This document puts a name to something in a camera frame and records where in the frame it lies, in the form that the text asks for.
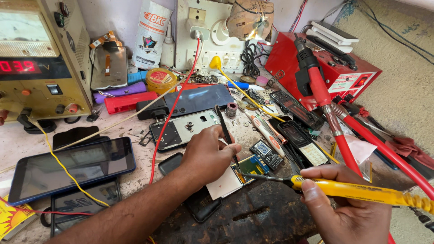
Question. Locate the person's right hand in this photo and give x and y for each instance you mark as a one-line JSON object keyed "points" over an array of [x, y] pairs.
{"points": [[352, 220]]}

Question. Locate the person's left hand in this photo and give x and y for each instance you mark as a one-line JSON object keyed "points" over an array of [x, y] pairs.
{"points": [[203, 152]]}

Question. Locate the yellow soldering iron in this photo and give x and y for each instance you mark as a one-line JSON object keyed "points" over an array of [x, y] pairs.
{"points": [[356, 191]]}

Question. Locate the black tweezers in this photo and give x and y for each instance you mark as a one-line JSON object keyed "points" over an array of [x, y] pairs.
{"points": [[223, 127]]}

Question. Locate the small black cover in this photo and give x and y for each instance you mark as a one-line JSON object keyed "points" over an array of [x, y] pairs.
{"points": [[170, 163]]}

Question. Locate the small display circuit board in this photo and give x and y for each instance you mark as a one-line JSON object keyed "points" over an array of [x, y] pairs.
{"points": [[252, 166]]}

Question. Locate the dark blue phone back cover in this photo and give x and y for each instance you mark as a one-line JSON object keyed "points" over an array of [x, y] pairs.
{"points": [[200, 100]]}

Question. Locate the black rounded phone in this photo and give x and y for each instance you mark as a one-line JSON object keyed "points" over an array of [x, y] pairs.
{"points": [[203, 206]]}

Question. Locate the black phone battery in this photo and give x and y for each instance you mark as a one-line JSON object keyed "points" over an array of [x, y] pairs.
{"points": [[266, 154]]}

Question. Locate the black charger adapter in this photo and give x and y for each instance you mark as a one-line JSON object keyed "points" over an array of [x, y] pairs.
{"points": [[151, 108]]}

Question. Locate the white paper sheet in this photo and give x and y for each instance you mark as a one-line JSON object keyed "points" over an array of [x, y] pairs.
{"points": [[359, 149]]}

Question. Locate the blue white marker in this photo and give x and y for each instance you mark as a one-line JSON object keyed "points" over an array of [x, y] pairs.
{"points": [[242, 85]]}

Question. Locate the dark wooden work block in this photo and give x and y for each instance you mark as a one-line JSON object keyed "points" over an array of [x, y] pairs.
{"points": [[257, 217]]}

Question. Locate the yellow solder paste tin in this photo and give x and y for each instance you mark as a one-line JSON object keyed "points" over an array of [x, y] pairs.
{"points": [[161, 79]]}

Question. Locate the red cloth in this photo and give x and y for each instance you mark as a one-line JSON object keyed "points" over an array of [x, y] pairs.
{"points": [[410, 150]]}

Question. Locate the red plastic torch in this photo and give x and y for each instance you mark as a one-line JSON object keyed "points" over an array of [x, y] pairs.
{"points": [[129, 101]]}

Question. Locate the black keypad phone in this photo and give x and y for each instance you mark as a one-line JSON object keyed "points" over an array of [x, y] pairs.
{"points": [[303, 142]]}

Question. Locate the black phone housing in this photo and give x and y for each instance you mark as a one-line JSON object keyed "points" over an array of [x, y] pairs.
{"points": [[295, 108]]}

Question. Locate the purple torch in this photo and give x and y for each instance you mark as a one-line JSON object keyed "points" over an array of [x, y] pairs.
{"points": [[118, 91]]}

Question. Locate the white glue bottle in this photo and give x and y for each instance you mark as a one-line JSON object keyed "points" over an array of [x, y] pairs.
{"points": [[167, 47]]}

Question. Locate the white charger plug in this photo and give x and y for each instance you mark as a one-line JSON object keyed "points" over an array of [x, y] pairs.
{"points": [[196, 28]]}

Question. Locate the silver phone back panel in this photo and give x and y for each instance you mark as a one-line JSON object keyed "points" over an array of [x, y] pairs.
{"points": [[110, 69]]}

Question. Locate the blue framed phone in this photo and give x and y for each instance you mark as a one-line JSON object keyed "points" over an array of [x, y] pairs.
{"points": [[74, 167]]}

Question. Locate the white printed pouch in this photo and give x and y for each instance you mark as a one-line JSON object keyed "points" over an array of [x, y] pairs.
{"points": [[151, 34]]}

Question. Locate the black phone with cracked screen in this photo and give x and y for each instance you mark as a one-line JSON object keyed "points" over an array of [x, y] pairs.
{"points": [[84, 206]]}

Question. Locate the red black hot air gun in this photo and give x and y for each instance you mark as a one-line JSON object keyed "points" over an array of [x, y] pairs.
{"points": [[318, 88]]}

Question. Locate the lamp wrapped in cardboard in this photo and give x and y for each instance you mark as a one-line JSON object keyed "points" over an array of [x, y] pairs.
{"points": [[249, 18]]}

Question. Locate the red hot air station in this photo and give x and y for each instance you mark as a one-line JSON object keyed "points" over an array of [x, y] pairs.
{"points": [[322, 73]]}

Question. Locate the stack of white phones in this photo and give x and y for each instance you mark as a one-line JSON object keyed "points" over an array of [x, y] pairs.
{"points": [[334, 35]]}

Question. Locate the beige bench power supply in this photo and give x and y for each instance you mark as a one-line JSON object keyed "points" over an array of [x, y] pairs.
{"points": [[37, 67]]}

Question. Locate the yellow red printed packet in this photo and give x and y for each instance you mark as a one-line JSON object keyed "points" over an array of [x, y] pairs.
{"points": [[13, 218]]}

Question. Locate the opened phone frame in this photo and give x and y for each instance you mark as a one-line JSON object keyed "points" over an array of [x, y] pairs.
{"points": [[179, 130]]}

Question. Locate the white wall switchboard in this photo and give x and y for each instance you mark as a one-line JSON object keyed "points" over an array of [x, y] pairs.
{"points": [[206, 54]]}

